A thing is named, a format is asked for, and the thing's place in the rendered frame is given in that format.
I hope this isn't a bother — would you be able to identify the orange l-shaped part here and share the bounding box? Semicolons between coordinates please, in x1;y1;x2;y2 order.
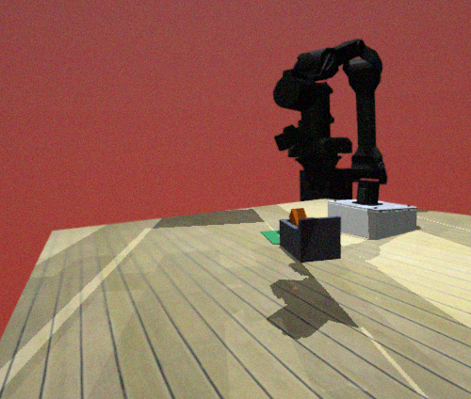
289;208;307;227

